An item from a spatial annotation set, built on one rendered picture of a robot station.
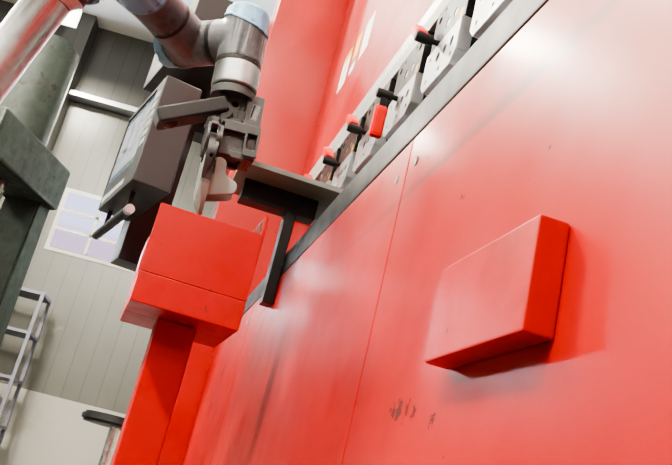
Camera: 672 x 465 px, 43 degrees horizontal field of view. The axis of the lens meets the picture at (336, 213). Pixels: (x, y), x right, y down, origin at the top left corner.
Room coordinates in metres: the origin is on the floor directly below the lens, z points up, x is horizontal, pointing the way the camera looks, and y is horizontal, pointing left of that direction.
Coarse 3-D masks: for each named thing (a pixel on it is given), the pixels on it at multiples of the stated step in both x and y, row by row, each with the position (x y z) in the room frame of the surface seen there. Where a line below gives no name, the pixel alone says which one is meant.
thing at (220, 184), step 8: (216, 160) 1.24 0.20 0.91; (224, 160) 1.24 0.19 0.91; (216, 168) 1.24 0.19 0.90; (224, 168) 1.24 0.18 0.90; (200, 176) 1.23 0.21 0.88; (216, 176) 1.24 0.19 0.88; (224, 176) 1.25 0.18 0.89; (200, 184) 1.23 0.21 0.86; (208, 184) 1.23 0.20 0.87; (216, 184) 1.24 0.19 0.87; (224, 184) 1.25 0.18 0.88; (232, 184) 1.25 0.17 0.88; (200, 192) 1.24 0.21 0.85; (208, 192) 1.24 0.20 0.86; (216, 192) 1.25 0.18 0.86; (224, 192) 1.25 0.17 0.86; (232, 192) 1.25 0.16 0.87; (200, 200) 1.24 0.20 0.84; (200, 208) 1.25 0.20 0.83
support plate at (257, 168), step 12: (252, 168) 1.44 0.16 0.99; (264, 168) 1.43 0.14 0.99; (276, 168) 1.44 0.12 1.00; (240, 180) 1.52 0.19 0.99; (264, 180) 1.49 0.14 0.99; (276, 180) 1.47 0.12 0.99; (288, 180) 1.46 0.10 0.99; (300, 180) 1.44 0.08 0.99; (312, 180) 1.45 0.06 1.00; (300, 192) 1.50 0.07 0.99; (312, 192) 1.49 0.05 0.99; (324, 192) 1.47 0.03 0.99; (336, 192) 1.46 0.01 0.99; (324, 204) 1.54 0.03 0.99
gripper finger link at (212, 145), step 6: (210, 132) 1.23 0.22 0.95; (210, 138) 1.22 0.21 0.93; (210, 144) 1.21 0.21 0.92; (216, 144) 1.22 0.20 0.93; (210, 150) 1.21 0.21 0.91; (216, 150) 1.22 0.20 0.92; (210, 156) 1.23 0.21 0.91; (204, 162) 1.22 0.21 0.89; (210, 162) 1.22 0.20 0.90; (204, 168) 1.22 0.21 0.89; (210, 168) 1.23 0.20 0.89; (204, 174) 1.23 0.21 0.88; (210, 174) 1.23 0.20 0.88
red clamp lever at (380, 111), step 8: (376, 96) 1.40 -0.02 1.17; (384, 96) 1.39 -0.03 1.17; (392, 96) 1.39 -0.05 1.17; (384, 104) 1.40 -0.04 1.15; (376, 112) 1.39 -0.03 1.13; (384, 112) 1.39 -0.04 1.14; (376, 120) 1.39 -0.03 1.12; (384, 120) 1.40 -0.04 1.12; (376, 128) 1.39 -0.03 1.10; (376, 136) 1.40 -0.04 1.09
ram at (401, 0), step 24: (360, 0) 2.15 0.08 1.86; (384, 0) 1.79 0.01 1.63; (408, 0) 1.53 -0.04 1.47; (432, 0) 1.33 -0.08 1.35; (360, 24) 2.05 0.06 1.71; (384, 24) 1.72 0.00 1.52; (408, 24) 1.48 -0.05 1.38; (432, 24) 1.30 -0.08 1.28; (336, 48) 2.38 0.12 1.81; (360, 48) 1.95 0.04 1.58; (384, 48) 1.65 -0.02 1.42; (408, 48) 1.43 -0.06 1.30; (336, 72) 2.25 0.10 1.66; (360, 72) 1.86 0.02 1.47; (336, 96) 2.13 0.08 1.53; (360, 96) 1.79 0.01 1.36; (336, 120) 2.03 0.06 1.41; (312, 144) 2.35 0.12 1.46; (336, 144) 1.94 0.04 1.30
